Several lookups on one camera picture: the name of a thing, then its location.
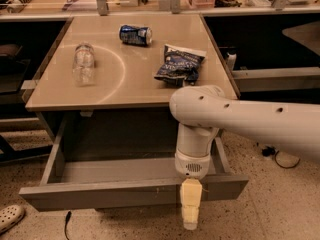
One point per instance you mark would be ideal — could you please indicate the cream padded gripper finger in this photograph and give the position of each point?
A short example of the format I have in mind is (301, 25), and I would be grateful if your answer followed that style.
(190, 197)

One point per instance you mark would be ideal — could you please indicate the blue soda can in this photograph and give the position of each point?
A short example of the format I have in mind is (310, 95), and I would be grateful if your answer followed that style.
(134, 35)

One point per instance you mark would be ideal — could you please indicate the black coiled spring tool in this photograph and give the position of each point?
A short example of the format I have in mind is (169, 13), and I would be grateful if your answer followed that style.
(16, 6)

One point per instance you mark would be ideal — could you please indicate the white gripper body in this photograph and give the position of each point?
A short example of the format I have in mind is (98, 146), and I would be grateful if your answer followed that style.
(192, 165)

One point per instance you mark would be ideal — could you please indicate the blue crumpled chip bag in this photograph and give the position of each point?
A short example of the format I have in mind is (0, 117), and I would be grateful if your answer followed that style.
(181, 65)

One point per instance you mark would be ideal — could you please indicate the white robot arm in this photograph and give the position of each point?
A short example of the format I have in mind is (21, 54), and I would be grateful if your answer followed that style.
(202, 111)

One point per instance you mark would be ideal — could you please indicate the clear plastic water bottle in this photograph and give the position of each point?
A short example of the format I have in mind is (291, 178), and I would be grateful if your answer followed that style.
(83, 70)

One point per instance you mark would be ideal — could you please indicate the grey top drawer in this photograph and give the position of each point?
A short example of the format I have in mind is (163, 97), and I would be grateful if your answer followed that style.
(114, 158)

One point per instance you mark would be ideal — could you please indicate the white perforated clog shoe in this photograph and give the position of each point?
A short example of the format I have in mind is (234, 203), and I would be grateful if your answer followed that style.
(10, 216)

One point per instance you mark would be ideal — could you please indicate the beige top drawer cabinet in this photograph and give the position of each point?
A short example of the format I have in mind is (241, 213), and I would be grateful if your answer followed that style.
(124, 74)

